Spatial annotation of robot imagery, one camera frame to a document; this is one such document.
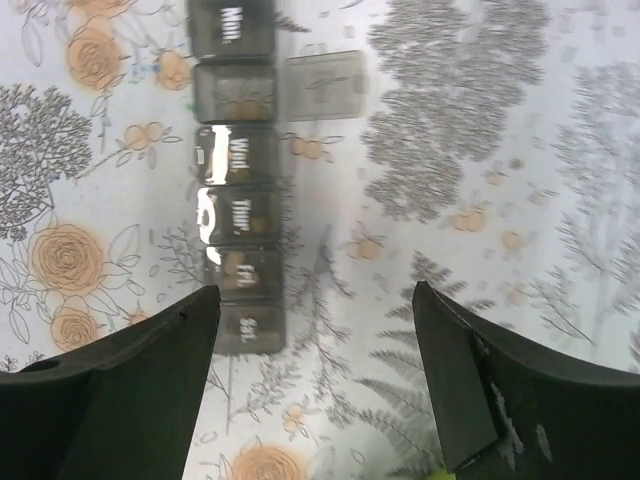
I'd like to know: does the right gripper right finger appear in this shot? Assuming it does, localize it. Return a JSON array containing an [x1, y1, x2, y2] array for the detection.
[[412, 281, 639, 480]]

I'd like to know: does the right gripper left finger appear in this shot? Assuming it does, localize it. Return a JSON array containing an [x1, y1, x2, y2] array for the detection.
[[1, 286, 220, 480]]

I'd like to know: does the grey weekly pill organizer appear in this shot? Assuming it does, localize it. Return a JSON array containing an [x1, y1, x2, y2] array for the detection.
[[187, 1, 366, 356]]

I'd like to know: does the floral table mat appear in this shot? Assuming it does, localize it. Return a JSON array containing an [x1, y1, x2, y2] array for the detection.
[[1, 1, 639, 479]]

